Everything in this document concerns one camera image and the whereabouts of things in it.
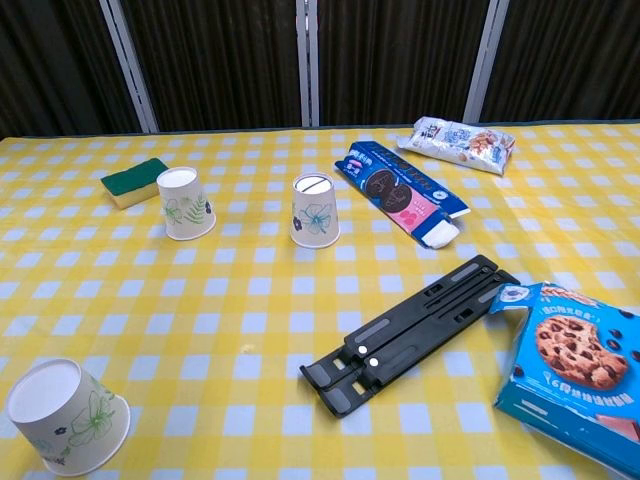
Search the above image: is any green and yellow sponge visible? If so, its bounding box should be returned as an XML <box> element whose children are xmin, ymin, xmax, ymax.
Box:
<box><xmin>100</xmin><ymin>157</ymin><xmax>171</xmax><ymax>210</ymax></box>

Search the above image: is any yellow checkered tablecloth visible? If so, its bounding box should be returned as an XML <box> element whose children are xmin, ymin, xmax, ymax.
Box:
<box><xmin>0</xmin><ymin>119</ymin><xmax>640</xmax><ymax>480</ymax></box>

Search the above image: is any white paper cup leaf print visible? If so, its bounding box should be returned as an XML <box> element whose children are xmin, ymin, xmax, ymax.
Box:
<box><xmin>156</xmin><ymin>166</ymin><xmax>217</xmax><ymax>242</ymax></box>

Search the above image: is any white snack bag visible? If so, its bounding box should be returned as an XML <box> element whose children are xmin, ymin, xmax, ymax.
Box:
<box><xmin>396</xmin><ymin>116</ymin><xmax>517</xmax><ymax>176</ymax></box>

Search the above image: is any blue chocolate chip cookie box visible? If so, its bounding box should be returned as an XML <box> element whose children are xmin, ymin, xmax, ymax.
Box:
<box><xmin>492</xmin><ymin>281</ymin><xmax>640</xmax><ymax>479</ymax></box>

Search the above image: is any blue sandwich cookie box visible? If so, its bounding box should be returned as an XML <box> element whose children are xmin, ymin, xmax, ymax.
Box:
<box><xmin>333</xmin><ymin>141</ymin><xmax>472</xmax><ymax>250</ymax></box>

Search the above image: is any white paper cup green flower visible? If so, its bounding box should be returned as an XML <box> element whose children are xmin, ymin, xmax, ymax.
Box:
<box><xmin>5</xmin><ymin>357</ymin><xmax>132</xmax><ymax>477</ymax></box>

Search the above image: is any black folding stand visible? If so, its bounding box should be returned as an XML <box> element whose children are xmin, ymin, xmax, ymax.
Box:
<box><xmin>298</xmin><ymin>254</ymin><xmax>522</xmax><ymax>420</ymax></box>

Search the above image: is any white paper cup blue flower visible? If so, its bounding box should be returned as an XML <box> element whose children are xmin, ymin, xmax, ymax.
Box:
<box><xmin>290</xmin><ymin>172</ymin><xmax>342</xmax><ymax>249</ymax></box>

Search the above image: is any white partition post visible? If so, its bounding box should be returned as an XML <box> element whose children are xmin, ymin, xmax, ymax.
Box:
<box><xmin>461</xmin><ymin>0</ymin><xmax>512</xmax><ymax>124</ymax></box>
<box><xmin>295</xmin><ymin>0</ymin><xmax>321</xmax><ymax>128</ymax></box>
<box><xmin>98</xmin><ymin>0</ymin><xmax>160</xmax><ymax>134</ymax></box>

